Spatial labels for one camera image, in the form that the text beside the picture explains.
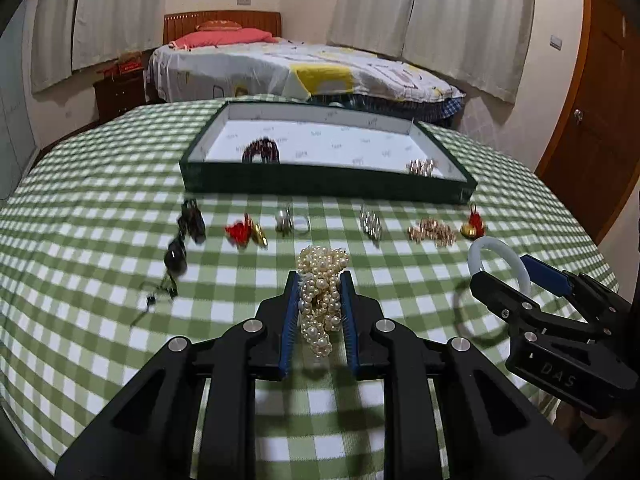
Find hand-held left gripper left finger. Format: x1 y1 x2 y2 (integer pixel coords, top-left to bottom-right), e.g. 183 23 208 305
55 270 306 480

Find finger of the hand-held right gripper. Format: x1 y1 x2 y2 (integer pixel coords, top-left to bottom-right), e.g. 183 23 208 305
520 254 631 322
469 271 601 340

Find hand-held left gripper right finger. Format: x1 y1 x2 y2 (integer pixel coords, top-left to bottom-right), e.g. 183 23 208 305
340 270 586 480

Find white pearl necklace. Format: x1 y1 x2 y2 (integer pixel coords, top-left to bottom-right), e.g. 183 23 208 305
296 246 351 359

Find white jade bangle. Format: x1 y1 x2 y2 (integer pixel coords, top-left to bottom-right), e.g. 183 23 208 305
468 238 532 301

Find red tassel gold charm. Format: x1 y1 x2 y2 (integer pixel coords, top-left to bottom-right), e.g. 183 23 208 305
224 213 271 250
460 203 488 239

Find gold flower brooch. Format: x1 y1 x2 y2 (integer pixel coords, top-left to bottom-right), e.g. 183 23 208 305
407 217 457 249

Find silver rhinestone brooch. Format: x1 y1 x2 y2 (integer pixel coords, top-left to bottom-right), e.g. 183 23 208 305
360 204 383 241

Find silver pearl ring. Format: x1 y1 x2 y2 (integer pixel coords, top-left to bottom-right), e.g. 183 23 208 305
275 205 296 237

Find black bead necklace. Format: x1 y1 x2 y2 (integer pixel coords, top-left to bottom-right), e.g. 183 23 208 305
131 199 207 328

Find green jewelry tray box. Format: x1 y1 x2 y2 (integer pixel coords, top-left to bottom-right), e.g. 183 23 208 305
179 100 477 206

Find brown wooden door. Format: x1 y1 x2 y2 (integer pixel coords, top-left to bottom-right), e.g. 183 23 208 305
535 0 640 246

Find blue plaid bed sheet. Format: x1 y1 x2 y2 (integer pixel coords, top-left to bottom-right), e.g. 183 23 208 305
310 92 466 127

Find wide beige curtain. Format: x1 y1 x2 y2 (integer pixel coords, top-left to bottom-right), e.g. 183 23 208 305
402 0 537 106

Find white patterned bedspread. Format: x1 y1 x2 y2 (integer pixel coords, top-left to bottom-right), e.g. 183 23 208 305
147 40 466 111

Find dark wooden nightstand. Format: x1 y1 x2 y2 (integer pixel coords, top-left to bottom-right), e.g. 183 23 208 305
93 72 147 123

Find red pillow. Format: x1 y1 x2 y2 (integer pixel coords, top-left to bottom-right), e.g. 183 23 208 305
170 30 277 51

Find red gift boxes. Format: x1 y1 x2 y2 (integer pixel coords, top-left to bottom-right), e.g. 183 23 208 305
97 52 146 78

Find wooden bed headboard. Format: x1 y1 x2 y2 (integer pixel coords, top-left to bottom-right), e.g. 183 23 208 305
163 10 282 46

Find narrow beige curtain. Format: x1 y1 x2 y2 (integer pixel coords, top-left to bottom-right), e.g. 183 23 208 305
31 0 86 93

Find dark red bead bracelet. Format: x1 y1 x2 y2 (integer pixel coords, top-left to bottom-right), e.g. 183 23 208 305
242 140 280 165

